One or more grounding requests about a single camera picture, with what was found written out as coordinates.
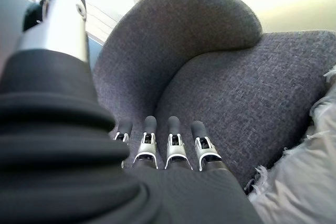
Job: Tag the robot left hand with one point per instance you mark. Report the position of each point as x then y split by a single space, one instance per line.
65 155

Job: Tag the grey fringed fleece blanket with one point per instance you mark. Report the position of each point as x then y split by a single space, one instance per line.
302 182

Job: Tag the grey fabric armchair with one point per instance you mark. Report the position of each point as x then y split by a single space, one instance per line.
210 77

